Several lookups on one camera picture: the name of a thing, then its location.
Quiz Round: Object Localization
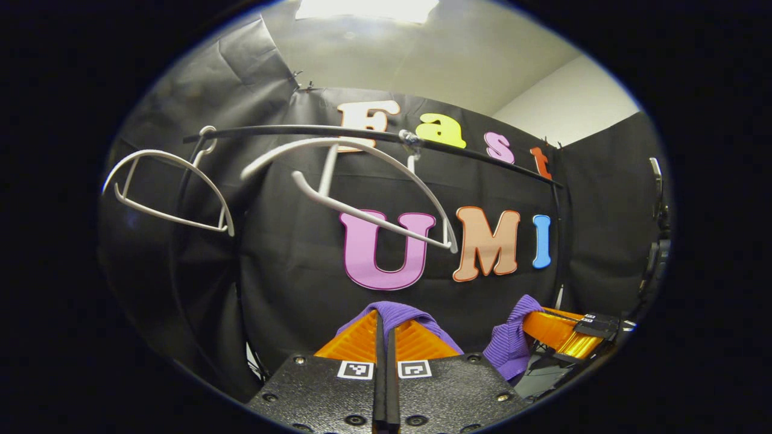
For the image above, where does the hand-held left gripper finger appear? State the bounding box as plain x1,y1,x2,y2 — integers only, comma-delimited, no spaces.
246,309,387,434
387,318,531,434

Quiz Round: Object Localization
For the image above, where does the purple corduroy jacket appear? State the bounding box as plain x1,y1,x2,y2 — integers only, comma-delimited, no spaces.
335,294,545,382

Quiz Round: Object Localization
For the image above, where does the ceiling light panel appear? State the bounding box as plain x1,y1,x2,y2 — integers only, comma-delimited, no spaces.
296,0,440,24

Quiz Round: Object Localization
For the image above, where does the black backdrop cloth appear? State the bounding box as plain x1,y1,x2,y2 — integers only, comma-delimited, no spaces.
100,15,667,401

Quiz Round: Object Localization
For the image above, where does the black camera stand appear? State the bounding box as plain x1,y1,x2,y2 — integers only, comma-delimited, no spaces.
639,156,671,302

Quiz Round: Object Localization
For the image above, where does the white plastic hanger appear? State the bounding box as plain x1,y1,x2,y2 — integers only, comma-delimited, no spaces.
101,125,236,237
240,130,459,254

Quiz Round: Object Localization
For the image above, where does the black clothes rack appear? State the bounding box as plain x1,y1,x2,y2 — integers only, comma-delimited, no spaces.
171,124,568,380

